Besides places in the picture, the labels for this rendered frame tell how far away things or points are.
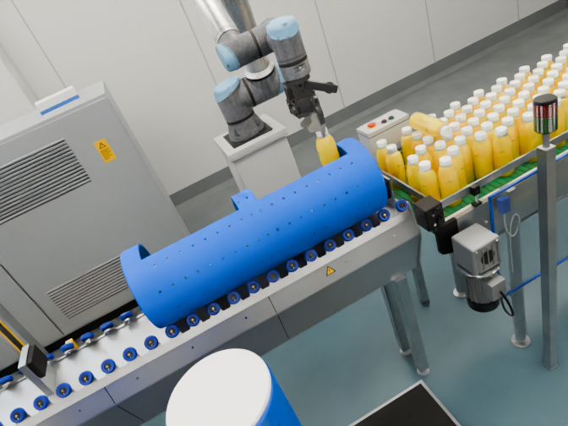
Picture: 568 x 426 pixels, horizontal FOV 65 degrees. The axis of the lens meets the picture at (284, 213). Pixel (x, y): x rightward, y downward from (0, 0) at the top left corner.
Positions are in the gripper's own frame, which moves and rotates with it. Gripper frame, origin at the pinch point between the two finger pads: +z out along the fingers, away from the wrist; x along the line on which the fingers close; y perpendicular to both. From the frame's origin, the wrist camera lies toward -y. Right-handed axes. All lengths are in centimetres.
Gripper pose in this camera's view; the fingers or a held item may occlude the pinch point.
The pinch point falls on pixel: (321, 130)
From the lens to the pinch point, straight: 150.1
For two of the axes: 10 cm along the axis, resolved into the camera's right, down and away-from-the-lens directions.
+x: 3.6, 4.2, -8.3
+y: -8.8, 4.6, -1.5
